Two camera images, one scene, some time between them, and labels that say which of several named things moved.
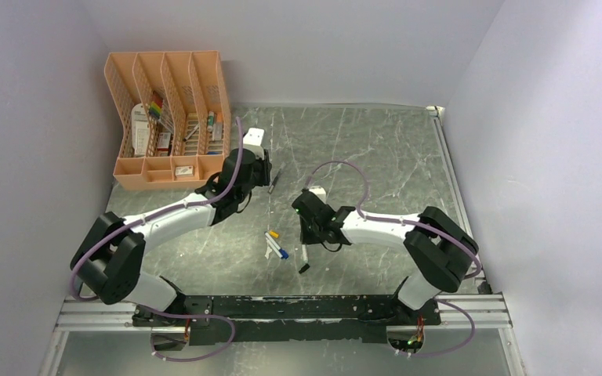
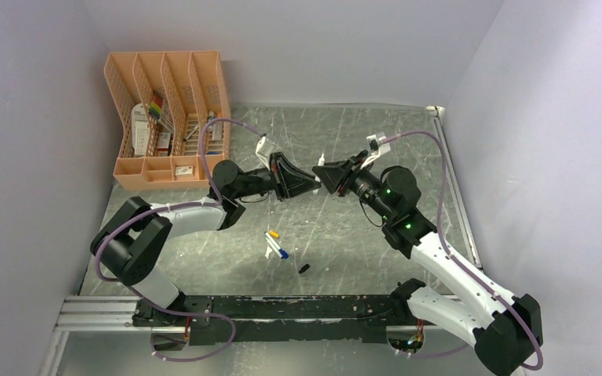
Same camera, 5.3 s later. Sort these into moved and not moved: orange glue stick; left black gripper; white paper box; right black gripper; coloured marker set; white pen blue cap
Moved: left black gripper; right black gripper
Not moved: white paper box; white pen blue cap; coloured marker set; orange glue stick
